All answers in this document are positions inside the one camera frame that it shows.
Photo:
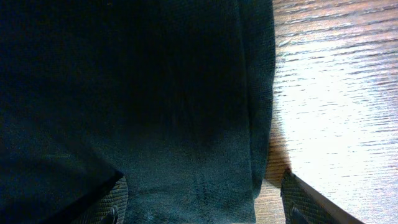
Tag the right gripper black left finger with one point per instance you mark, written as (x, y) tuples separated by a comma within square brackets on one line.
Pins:
[(110, 209)]

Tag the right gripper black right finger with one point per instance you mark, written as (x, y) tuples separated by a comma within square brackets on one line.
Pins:
[(304, 205)]

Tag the dark green cloth garment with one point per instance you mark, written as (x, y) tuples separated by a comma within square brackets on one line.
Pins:
[(175, 96)]

